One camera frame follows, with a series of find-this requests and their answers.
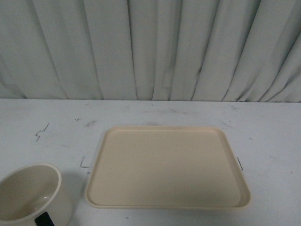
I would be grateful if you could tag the beige rectangular tray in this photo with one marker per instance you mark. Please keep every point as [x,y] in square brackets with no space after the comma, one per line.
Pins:
[166,167]

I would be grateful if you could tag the white pleated curtain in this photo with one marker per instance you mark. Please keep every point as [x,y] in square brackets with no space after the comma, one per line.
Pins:
[171,50]

